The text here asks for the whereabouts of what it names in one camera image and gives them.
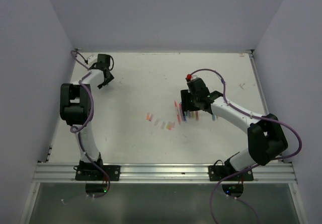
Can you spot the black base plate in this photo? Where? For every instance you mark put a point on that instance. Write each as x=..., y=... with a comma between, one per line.
x=218, y=172
x=88, y=172

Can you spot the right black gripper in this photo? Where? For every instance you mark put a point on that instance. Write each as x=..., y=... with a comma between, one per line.
x=185, y=104

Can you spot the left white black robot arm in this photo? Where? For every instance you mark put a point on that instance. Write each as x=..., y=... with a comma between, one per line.
x=77, y=104

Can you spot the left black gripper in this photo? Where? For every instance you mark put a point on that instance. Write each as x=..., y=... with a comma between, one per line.
x=100, y=85

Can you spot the aluminium front rail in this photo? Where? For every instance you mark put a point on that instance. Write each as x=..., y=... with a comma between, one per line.
x=275, y=173

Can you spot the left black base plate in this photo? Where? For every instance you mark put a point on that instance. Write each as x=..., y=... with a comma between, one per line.
x=88, y=172

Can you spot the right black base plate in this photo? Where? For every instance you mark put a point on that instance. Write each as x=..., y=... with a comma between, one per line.
x=218, y=172

